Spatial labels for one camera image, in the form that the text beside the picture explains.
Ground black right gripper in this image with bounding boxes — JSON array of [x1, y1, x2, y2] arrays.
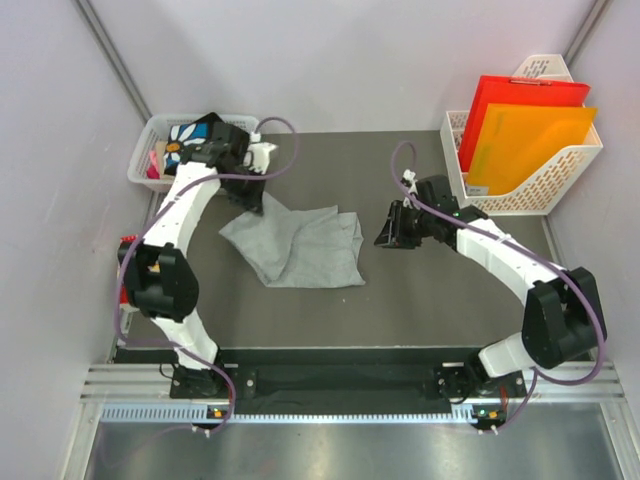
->
[[375, 200, 436, 250]]

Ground grey t shirt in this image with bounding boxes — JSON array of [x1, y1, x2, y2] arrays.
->
[[219, 193, 365, 289]]

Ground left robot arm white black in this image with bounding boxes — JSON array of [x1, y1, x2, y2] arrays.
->
[[118, 118, 278, 399]]

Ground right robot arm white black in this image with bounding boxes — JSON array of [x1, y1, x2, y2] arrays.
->
[[374, 170, 607, 396]]

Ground black daisy print t shirt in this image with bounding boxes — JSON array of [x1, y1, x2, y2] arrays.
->
[[162, 112, 222, 176]]

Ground white plastic basket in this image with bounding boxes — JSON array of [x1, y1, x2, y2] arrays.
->
[[127, 112, 273, 196]]

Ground pink beige folded cloths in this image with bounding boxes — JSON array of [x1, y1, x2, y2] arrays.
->
[[146, 141, 167, 180]]

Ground red green patterned book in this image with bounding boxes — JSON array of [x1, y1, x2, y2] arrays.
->
[[116, 235, 138, 313]]

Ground white file organizer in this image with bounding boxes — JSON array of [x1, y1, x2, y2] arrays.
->
[[440, 54, 603, 216]]

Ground orange folder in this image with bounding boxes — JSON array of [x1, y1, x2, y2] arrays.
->
[[465, 106, 598, 196]]

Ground red folder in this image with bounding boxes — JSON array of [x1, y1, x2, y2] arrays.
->
[[458, 75, 591, 173]]

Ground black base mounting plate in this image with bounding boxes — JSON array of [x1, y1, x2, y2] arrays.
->
[[168, 347, 529, 416]]

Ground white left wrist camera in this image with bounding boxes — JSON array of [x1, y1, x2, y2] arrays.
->
[[243, 132, 279, 175]]

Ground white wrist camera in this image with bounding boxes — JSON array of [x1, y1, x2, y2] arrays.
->
[[401, 169, 418, 209], [243, 132, 279, 175]]

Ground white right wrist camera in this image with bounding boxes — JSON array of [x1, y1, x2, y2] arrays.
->
[[401, 169, 418, 209]]

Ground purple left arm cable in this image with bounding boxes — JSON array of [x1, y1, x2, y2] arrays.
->
[[113, 116, 301, 441]]

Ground grey slotted cable duct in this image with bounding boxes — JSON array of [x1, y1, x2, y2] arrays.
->
[[100, 403, 477, 425]]

